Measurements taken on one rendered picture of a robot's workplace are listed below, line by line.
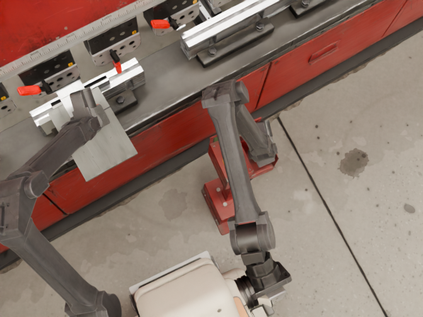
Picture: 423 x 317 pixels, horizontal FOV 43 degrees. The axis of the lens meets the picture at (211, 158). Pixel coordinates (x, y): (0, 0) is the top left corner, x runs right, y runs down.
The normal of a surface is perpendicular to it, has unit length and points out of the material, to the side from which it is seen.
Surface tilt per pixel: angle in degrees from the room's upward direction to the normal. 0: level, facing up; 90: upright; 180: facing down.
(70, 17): 90
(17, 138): 0
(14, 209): 22
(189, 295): 42
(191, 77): 0
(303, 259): 0
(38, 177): 69
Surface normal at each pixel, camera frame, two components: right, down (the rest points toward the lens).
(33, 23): 0.52, 0.82
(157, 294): -0.25, -0.80
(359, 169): 0.05, -0.29
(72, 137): 0.92, -0.27
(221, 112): -0.26, 0.14
